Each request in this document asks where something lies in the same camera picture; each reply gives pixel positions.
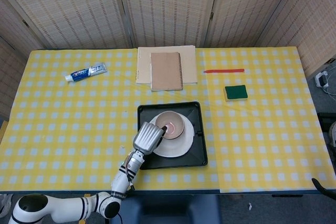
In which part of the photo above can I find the white power cable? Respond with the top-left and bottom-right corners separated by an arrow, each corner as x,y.
324,84 -> 336,97

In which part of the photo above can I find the red pen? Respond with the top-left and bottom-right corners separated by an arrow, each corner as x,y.
203,68 -> 245,74

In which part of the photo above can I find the yellow white checkered tablecloth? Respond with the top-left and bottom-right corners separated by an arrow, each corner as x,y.
0,47 -> 336,194

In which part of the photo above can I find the white paper plate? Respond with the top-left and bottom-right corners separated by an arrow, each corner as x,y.
149,113 -> 195,158

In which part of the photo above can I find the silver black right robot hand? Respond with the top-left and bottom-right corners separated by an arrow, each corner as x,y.
311,178 -> 336,200

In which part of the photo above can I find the white power adapter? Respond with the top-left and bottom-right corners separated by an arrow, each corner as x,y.
314,71 -> 330,88

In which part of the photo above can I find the small brown spiral notebook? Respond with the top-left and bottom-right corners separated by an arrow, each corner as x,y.
150,52 -> 184,91

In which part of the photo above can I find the large beige notebook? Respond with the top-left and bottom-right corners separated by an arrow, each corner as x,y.
135,45 -> 198,86

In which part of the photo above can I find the woven folding screen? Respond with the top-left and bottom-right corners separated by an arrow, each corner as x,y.
0,0 -> 336,120

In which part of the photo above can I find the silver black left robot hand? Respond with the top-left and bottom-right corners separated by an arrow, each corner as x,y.
132,121 -> 168,156

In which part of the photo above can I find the green yellow sponge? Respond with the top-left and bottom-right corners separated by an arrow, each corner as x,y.
223,84 -> 248,102

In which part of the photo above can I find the beige bowl with pink mark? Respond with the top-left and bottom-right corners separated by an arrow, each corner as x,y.
154,111 -> 185,140

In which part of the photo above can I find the black plastic tray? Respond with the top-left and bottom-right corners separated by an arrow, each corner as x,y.
137,101 -> 208,170

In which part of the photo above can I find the grey shoe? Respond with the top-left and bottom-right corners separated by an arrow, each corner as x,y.
329,121 -> 336,147

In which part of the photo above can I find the white sneaker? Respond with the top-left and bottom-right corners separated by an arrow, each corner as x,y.
0,194 -> 13,216

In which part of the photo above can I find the blue white toothpaste tube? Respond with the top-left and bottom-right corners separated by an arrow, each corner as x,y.
65,62 -> 107,82

